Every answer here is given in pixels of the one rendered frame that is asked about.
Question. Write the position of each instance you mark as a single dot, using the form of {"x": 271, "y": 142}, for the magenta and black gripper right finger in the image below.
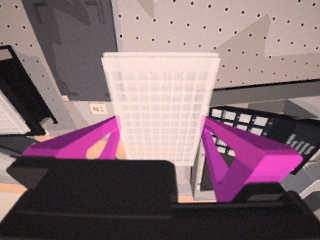
{"x": 257, "y": 159}

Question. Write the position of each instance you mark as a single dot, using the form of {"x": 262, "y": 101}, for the white well plate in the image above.
{"x": 11, "y": 121}
{"x": 154, "y": 110}
{"x": 5, "y": 162}

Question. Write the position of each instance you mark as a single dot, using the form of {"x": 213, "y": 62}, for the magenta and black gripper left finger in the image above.
{"x": 75, "y": 144}

